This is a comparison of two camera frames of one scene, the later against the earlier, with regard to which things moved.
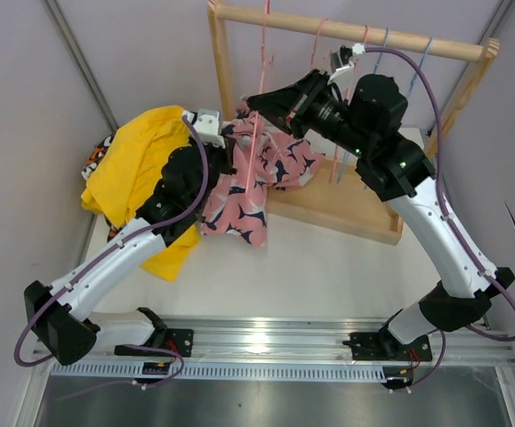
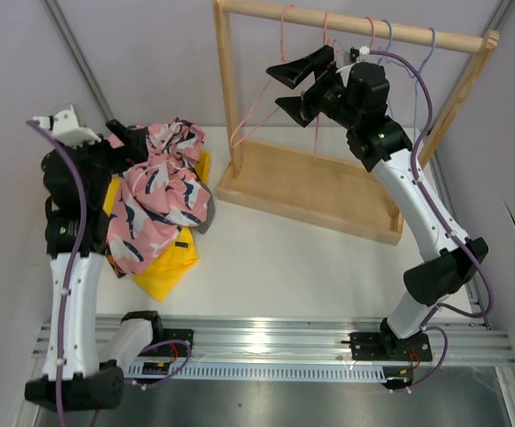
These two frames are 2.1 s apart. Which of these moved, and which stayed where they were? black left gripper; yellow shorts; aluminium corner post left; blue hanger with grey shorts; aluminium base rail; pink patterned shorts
Moved: yellow shorts; black left gripper; blue hanger with grey shorts; pink patterned shorts
Stayed: aluminium corner post left; aluminium base rail
